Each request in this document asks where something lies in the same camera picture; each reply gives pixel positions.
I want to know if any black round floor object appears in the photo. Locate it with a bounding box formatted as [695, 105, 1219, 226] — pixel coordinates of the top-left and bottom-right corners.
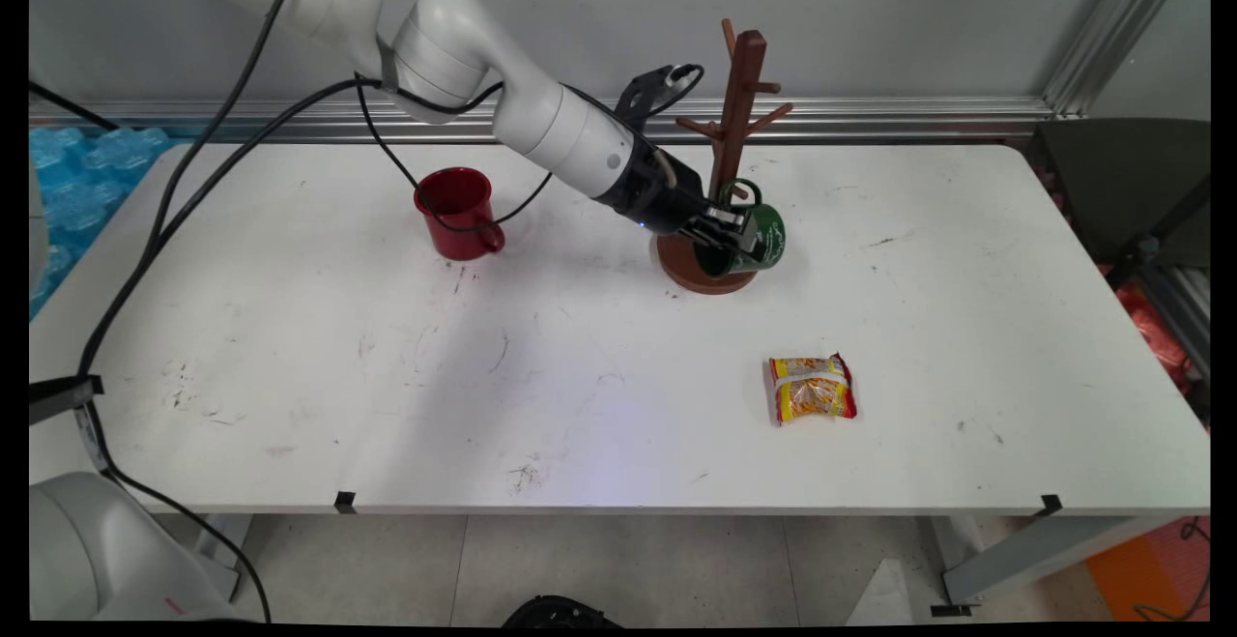
[503, 595, 624, 628]

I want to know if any orange floor mat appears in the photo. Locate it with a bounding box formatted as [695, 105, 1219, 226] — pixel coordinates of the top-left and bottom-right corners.
[1087, 516, 1211, 623]

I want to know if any red plastic bag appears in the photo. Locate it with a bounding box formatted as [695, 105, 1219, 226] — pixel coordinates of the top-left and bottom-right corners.
[1111, 281, 1194, 396]

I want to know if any brown wooden mug tree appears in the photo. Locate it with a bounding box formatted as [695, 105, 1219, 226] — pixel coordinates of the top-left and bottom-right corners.
[656, 18, 793, 296]

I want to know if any blue bubble wrap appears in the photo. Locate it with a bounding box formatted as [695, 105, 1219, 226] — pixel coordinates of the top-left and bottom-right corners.
[29, 127, 175, 319]

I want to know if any black base cable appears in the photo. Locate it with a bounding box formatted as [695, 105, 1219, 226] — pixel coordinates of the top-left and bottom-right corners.
[106, 468, 273, 623]

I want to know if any slanted aluminium post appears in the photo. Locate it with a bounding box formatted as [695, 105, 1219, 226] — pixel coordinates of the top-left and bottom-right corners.
[1040, 0, 1195, 118]

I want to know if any green enamel mug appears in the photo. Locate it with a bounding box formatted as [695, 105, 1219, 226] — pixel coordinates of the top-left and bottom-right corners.
[693, 179, 787, 279]

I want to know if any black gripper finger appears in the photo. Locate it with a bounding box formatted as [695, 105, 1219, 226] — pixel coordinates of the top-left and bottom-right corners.
[704, 200, 761, 236]
[680, 219, 751, 255]

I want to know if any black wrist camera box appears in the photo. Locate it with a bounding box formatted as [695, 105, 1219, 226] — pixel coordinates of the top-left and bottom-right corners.
[615, 63, 705, 132]

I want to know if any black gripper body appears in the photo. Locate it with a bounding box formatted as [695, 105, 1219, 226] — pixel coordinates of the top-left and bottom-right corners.
[594, 137, 714, 237]

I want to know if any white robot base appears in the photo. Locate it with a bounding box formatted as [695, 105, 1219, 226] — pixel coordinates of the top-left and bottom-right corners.
[29, 471, 243, 623]

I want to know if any grey metal table leg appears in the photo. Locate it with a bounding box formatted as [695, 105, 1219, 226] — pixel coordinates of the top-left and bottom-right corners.
[931, 515, 1175, 617]
[155, 514, 254, 599]

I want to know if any thin black floor cable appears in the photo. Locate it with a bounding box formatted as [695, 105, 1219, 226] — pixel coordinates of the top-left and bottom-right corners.
[1131, 516, 1211, 623]

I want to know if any horizontal aluminium rail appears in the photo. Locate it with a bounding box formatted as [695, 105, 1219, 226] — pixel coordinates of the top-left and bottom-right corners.
[29, 96, 1054, 144]

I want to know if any red enamel mug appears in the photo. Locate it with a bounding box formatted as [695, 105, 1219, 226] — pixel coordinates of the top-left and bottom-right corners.
[414, 167, 506, 262]

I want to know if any thick black cable bundle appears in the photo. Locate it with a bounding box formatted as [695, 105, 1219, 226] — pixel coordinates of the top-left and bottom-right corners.
[29, 0, 388, 483]

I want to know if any yellow red snack packet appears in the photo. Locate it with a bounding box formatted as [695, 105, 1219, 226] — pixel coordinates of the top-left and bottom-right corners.
[768, 353, 858, 426]

